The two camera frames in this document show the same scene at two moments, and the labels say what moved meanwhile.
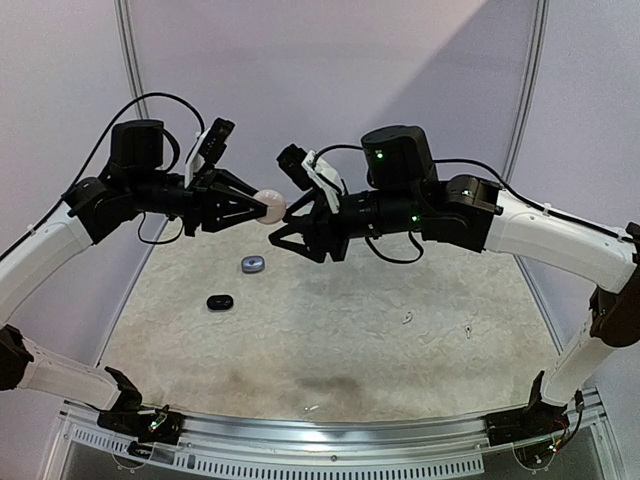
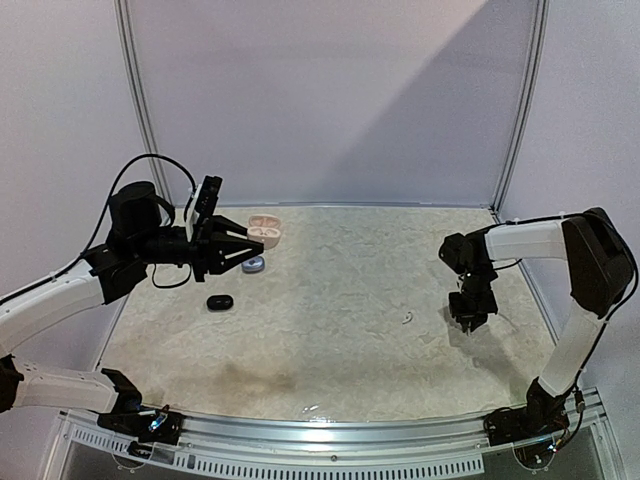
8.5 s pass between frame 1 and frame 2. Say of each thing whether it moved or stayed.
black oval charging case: stayed
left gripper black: moved
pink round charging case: moved
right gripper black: moved
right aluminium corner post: stayed
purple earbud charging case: stayed
